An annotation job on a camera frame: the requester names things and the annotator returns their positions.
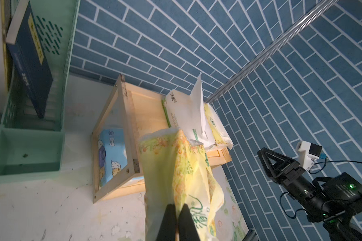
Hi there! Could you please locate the dark blue book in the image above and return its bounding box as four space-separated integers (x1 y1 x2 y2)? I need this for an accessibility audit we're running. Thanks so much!
6 1 53 118

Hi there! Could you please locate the yellow floral tissue pack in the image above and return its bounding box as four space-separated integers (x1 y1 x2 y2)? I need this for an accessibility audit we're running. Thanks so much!
139 128 224 241

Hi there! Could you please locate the wooden two-tier shelf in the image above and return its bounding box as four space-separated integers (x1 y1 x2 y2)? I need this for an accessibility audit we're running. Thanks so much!
91 74 232 204

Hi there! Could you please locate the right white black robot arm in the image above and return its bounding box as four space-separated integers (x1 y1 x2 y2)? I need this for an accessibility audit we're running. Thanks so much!
257 148 362 241

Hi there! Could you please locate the yellow white tissue pack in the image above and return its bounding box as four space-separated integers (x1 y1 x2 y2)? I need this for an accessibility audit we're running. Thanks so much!
204 103 233 151

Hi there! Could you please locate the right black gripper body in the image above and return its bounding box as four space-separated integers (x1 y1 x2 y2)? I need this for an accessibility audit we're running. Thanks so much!
270 159 317 208

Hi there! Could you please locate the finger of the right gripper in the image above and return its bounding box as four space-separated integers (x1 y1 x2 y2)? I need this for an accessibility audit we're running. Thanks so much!
260 148 301 172
257 148 282 181

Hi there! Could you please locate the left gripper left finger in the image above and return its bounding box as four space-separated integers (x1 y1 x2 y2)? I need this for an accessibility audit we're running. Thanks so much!
156 204 177 241

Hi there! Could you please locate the green plastic file organizer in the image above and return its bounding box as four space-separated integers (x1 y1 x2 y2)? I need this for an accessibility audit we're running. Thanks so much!
0 1 79 183

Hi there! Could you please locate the floral table mat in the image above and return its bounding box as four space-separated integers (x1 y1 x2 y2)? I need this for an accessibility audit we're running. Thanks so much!
212 167 249 241

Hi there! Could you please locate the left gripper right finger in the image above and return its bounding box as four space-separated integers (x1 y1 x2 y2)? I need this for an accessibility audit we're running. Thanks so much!
178 204 200 241

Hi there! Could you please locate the blue cartoon tissue pack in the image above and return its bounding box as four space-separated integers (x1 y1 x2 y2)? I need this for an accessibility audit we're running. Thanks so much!
98 128 127 187

